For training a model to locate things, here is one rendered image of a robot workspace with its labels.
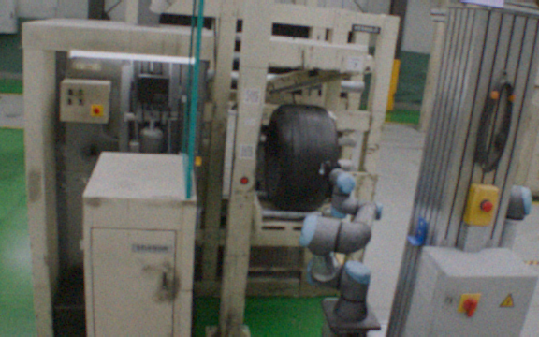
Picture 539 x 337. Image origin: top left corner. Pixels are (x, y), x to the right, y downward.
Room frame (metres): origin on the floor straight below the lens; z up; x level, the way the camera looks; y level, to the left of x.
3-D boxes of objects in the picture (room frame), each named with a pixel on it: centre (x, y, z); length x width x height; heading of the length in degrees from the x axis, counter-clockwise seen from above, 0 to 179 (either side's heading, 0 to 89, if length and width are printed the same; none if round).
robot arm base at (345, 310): (1.96, -0.39, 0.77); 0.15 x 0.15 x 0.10
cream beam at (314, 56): (3.05, -0.13, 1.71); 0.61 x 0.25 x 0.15; 103
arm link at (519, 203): (2.00, -1.01, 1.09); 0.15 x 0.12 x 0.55; 73
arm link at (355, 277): (1.96, -0.38, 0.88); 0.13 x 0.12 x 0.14; 75
